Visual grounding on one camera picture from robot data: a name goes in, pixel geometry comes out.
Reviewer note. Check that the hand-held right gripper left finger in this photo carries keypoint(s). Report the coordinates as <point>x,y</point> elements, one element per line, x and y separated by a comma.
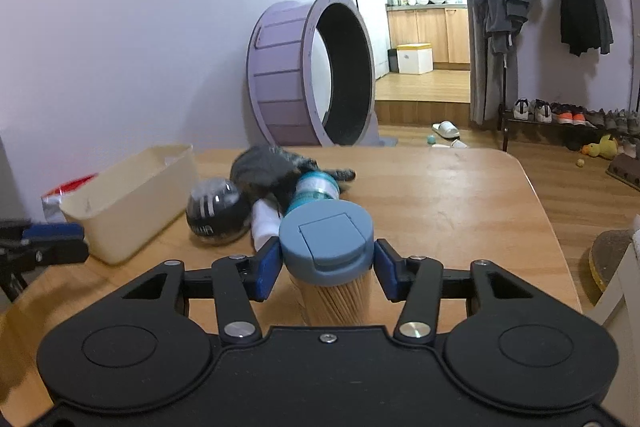
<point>267,272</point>

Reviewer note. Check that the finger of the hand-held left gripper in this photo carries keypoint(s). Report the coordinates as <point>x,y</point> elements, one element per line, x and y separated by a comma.
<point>50,232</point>

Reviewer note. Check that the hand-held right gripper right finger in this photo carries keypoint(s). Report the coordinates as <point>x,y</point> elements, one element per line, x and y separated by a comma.
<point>387,272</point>

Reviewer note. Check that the small white bottle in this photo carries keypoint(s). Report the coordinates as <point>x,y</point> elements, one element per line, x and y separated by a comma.
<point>262,222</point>

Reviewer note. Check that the toothpick jar with blue-grey lid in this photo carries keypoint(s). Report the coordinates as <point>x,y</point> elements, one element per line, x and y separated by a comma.
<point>325,237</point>

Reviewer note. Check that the black gyro ball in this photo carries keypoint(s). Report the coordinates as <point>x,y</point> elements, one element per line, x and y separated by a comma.
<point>215,212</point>

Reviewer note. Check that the cream plastic basket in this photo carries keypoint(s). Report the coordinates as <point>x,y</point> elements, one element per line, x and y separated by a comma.
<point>130,207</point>

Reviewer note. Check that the teal medicine bottle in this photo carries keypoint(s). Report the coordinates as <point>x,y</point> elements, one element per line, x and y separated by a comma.
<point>312,188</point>

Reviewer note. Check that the red and white plastic bag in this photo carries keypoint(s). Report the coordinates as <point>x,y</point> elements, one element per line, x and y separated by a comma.
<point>55,204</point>

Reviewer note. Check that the black garbage bag roll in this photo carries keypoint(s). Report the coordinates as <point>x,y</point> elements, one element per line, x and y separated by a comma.
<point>265,167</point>

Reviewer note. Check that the white slipper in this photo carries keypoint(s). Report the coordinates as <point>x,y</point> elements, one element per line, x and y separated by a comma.
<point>452,144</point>
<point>446,129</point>

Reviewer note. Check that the purple cat exercise wheel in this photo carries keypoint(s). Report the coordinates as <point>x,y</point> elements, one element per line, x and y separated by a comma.
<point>280,82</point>

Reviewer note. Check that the white box with yellow lid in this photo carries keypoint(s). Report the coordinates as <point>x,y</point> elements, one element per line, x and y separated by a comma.
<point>415,59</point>

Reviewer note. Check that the grey curtain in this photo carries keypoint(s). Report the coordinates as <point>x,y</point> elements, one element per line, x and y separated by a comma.
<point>475,72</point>

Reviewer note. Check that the brown round pad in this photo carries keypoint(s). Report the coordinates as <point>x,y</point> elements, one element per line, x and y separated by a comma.
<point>607,257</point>

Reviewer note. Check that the black clothes rack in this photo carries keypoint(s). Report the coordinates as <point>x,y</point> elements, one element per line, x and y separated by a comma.
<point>504,82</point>

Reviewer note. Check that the row of shoes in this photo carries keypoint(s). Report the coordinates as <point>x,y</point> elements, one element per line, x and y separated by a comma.
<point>565,113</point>

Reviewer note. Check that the wooden lower kitchen cabinets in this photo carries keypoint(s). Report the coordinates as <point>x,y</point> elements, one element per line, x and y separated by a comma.
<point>425,32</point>

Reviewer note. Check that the yellow duck toy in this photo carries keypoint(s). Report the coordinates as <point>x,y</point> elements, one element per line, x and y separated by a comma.
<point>602,148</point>

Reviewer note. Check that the brown wedge scratcher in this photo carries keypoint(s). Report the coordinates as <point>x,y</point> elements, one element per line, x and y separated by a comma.
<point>625,169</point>

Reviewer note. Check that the grey hanging shirt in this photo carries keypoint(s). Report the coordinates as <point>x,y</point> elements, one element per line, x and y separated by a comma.
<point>500,2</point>

